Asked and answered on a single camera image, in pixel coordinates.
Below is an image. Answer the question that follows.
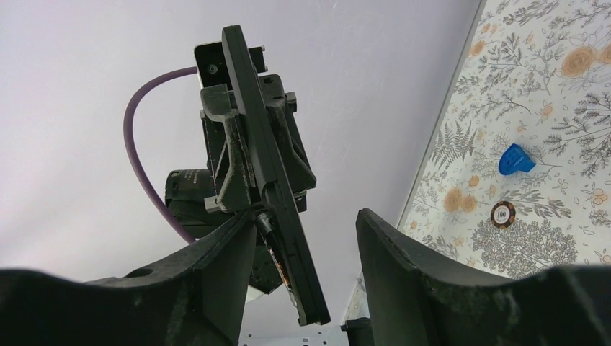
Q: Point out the brown poker chip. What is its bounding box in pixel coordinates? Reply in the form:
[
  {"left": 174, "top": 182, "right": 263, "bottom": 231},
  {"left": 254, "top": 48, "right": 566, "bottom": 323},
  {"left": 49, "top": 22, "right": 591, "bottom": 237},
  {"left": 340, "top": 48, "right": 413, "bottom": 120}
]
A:
[{"left": 490, "top": 200, "right": 516, "bottom": 229}]

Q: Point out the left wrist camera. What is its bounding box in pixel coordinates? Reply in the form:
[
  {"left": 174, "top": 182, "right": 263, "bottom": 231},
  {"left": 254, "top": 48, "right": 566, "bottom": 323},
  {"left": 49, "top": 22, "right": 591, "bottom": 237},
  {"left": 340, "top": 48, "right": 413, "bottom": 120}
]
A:
[{"left": 194, "top": 41, "right": 267, "bottom": 91}]

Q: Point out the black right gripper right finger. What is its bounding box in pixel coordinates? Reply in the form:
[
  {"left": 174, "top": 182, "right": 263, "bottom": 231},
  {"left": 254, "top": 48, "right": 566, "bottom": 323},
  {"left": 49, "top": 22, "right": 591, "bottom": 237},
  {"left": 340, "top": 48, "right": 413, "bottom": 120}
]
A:
[{"left": 356, "top": 208, "right": 610, "bottom": 345}]

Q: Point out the black remote control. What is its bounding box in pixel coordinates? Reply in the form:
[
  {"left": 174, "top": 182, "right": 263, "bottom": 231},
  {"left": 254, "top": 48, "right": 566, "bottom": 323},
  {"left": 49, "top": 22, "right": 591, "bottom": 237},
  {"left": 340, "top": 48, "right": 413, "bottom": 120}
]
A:
[{"left": 222, "top": 25, "right": 331, "bottom": 326}]

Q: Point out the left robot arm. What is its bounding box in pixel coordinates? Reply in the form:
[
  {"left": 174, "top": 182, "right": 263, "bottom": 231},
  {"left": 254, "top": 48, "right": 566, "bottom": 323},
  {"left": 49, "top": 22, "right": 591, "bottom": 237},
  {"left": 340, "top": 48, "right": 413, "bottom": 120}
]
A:
[{"left": 165, "top": 74, "right": 320, "bottom": 294}]

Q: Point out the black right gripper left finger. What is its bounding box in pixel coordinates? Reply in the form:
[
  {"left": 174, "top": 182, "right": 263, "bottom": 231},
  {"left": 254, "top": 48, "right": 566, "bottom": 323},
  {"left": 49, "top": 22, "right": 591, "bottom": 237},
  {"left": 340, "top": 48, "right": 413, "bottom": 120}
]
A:
[{"left": 1, "top": 212, "right": 257, "bottom": 345}]

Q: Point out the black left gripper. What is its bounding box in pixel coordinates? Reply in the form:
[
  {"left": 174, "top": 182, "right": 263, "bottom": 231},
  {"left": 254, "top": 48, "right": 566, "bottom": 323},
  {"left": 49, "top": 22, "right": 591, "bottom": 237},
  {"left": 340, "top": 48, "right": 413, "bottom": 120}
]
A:
[{"left": 200, "top": 74, "right": 316, "bottom": 213}]

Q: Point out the blue plastic piece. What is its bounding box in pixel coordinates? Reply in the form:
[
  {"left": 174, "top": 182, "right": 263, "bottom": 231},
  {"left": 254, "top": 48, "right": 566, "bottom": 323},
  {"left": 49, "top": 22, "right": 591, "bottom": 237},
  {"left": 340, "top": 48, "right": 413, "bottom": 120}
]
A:
[{"left": 498, "top": 143, "right": 536, "bottom": 176}]

